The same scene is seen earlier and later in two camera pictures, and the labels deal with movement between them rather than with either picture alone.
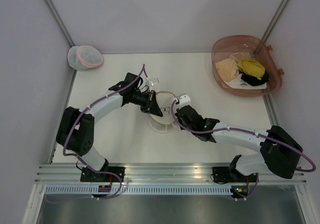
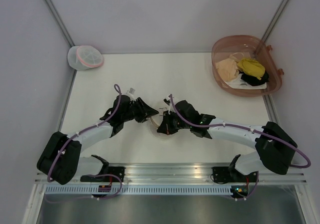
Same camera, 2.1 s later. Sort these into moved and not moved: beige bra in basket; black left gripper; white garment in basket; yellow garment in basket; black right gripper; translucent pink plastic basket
Moved: black right gripper; black left gripper
Not moved: beige bra in basket; white garment in basket; translucent pink plastic basket; yellow garment in basket
